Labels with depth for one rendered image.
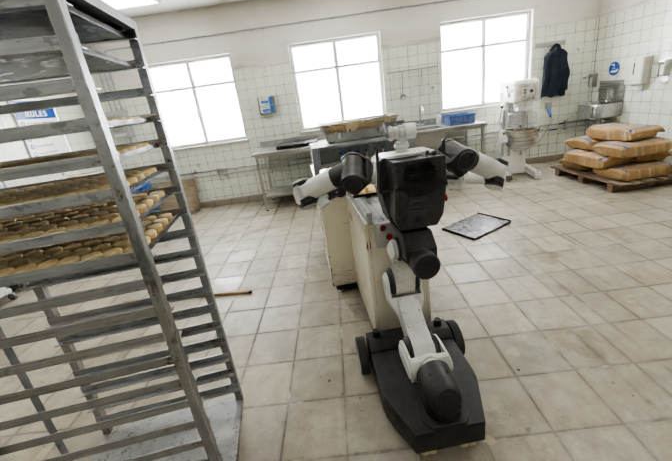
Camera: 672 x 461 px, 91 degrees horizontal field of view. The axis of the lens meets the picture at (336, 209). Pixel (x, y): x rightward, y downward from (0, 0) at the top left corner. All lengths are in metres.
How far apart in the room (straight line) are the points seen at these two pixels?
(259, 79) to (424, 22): 2.64
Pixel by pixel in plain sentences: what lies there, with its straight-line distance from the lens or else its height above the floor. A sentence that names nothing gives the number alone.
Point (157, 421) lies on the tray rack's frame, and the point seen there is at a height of 0.15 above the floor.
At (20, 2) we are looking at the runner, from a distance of 1.08.
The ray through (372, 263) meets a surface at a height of 0.60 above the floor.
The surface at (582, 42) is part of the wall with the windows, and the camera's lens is 6.81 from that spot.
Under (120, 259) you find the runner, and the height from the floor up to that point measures 1.14.
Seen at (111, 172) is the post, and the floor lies 1.38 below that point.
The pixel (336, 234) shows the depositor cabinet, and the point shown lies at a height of 0.52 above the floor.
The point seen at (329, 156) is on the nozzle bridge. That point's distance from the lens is 2.41.
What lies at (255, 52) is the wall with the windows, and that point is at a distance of 5.69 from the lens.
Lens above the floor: 1.48
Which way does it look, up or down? 18 degrees down
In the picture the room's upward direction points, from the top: 8 degrees counter-clockwise
